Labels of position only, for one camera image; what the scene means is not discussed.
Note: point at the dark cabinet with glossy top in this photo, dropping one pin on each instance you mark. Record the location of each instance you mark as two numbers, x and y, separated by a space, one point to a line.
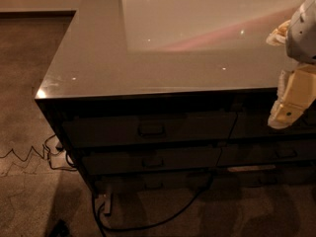
161 57

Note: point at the white power strip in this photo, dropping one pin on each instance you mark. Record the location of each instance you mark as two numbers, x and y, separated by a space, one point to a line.
108 203

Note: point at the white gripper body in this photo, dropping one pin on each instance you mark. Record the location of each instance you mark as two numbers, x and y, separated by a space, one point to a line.
302 34

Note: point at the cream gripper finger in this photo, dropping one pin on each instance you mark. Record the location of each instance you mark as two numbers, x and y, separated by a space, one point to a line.
286 111

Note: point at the drawer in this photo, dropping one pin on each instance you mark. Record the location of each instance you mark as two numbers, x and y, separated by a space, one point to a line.
130 130
154 181
268 152
110 163
280 175
255 125

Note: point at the black object on floor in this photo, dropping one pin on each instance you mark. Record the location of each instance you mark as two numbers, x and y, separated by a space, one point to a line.
60 230

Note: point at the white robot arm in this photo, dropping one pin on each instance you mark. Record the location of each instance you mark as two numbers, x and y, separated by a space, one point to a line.
298 35

